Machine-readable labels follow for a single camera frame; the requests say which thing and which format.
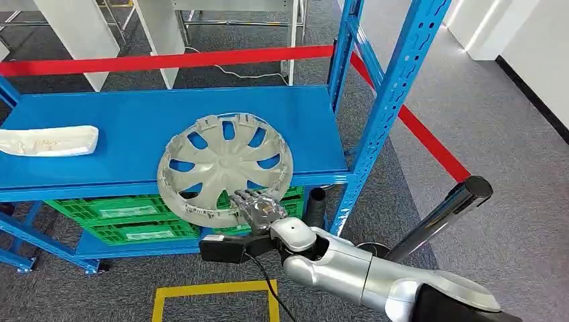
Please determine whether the black camera cable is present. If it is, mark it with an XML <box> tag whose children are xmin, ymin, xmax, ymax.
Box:
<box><xmin>243</xmin><ymin>252</ymin><xmax>298</xmax><ymax>322</ymax></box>

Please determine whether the steel table frame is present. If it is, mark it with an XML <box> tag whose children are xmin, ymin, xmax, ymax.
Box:
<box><xmin>172</xmin><ymin>0</ymin><xmax>309</xmax><ymax>87</ymax></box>

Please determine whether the white plastic trim part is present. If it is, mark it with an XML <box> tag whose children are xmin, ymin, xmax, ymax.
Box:
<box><xmin>0</xmin><ymin>125</ymin><xmax>100</xmax><ymax>158</ymax></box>

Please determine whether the red barrier belt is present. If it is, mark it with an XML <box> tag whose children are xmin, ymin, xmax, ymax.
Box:
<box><xmin>0</xmin><ymin>45</ymin><xmax>335</xmax><ymax>78</ymax></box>
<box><xmin>348</xmin><ymin>51</ymin><xmax>472</xmax><ymax>184</ymax></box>

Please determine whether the silver plastic wheel hubcap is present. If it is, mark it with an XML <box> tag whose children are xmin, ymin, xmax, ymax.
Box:
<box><xmin>156</xmin><ymin>113</ymin><xmax>295</xmax><ymax>229</ymax></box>

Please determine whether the white floor cable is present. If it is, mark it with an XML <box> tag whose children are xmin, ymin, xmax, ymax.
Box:
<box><xmin>184</xmin><ymin>46</ymin><xmax>291</xmax><ymax>86</ymax></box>

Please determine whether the black ribbed tube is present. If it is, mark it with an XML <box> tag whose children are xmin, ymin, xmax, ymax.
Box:
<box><xmin>302</xmin><ymin>187</ymin><xmax>328</xmax><ymax>230</ymax></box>

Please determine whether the white panel leg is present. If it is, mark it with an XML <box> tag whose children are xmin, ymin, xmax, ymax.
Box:
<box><xmin>132</xmin><ymin>0</ymin><xmax>187</xmax><ymax>91</ymax></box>
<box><xmin>33</xmin><ymin>0</ymin><xmax>121</xmax><ymax>93</ymax></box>

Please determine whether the green plastic crate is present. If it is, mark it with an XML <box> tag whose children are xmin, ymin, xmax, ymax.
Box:
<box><xmin>82</xmin><ymin>219</ymin><xmax>202</xmax><ymax>247</ymax></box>
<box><xmin>212</xmin><ymin>185</ymin><xmax>306</xmax><ymax>237</ymax></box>
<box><xmin>44</xmin><ymin>195</ymin><xmax>180</xmax><ymax>228</ymax></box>

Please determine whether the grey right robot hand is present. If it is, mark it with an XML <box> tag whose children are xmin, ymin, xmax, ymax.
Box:
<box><xmin>229</xmin><ymin>189</ymin><xmax>289</xmax><ymax>236</ymax></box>

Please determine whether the blue metal shelf rack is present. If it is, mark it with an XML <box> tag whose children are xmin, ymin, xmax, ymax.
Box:
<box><xmin>0</xmin><ymin>0</ymin><xmax>452</xmax><ymax>276</ymax></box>

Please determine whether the chrome stanchion post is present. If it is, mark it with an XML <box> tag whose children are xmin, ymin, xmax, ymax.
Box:
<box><xmin>355</xmin><ymin>175</ymin><xmax>495</xmax><ymax>264</ymax></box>

